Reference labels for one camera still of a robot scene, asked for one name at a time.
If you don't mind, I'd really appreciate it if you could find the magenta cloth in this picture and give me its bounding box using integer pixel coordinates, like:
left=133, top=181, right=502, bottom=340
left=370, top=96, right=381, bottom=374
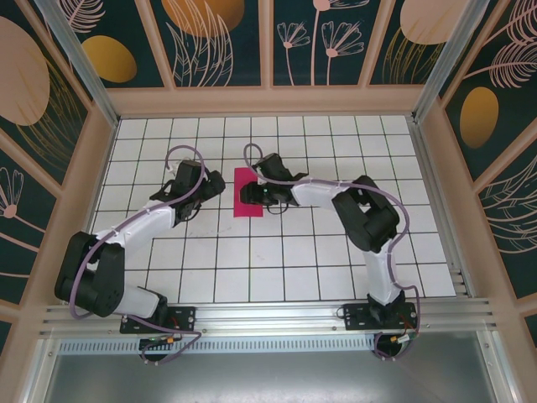
left=232, top=166, right=264, bottom=219

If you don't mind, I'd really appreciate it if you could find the grey metal panel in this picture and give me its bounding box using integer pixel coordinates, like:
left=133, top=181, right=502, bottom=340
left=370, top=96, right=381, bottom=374
left=24, top=352, right=517, bottom=403

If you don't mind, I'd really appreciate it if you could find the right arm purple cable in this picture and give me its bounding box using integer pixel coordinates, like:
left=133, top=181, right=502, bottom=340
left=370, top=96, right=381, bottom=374
left=243, top=143, right=423, bottom=363

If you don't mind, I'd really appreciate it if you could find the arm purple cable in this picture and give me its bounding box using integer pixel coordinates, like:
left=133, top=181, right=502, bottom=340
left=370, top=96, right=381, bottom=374
left=69, top=144, right=206, bottom=366
left=243, top=143, right=423, bottom=363

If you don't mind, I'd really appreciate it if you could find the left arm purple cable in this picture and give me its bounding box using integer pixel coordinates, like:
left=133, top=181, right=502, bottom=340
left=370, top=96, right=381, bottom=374
left=69, top=144, right=206, bottom=366

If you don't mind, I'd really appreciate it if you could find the long aluminium mounting rail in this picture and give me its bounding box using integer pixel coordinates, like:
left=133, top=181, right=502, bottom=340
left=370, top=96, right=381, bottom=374
left=39, top=296, right=503, bottom=337

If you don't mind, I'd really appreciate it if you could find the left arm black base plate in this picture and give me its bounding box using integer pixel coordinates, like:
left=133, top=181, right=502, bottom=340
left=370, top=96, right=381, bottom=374
left=119, top=305, right=198, bottom=335

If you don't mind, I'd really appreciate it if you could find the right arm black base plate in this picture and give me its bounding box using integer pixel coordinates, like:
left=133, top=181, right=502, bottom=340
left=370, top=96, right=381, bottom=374
left=342, top=302, right=420, bottom=332

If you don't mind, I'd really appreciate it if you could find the aluminium corner post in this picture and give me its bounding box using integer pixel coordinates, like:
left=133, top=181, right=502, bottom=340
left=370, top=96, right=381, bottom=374
left=410, top=0, right=487, bottom=123
left=33, top=0, right=121, bottom=127

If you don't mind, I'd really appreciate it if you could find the aluminium side rail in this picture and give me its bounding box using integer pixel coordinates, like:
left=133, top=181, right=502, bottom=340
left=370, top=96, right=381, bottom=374
left=409, top=117, right=475, bottom=299

